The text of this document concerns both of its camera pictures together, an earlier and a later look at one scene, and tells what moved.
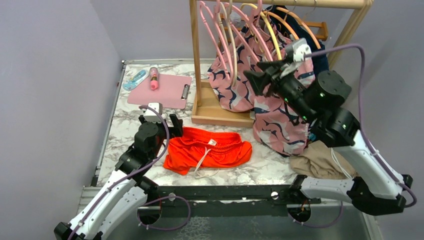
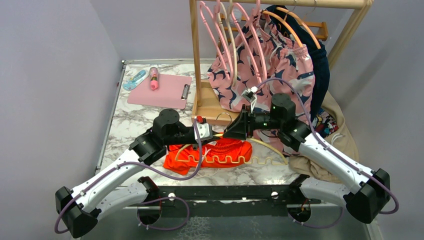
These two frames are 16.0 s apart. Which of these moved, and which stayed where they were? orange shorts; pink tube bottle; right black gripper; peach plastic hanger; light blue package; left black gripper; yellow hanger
Moved: yellow hanger; right black gripper; left black gripper
Stayed: orange shorts; pink tube bottle; peach plastic hanger; light blue package
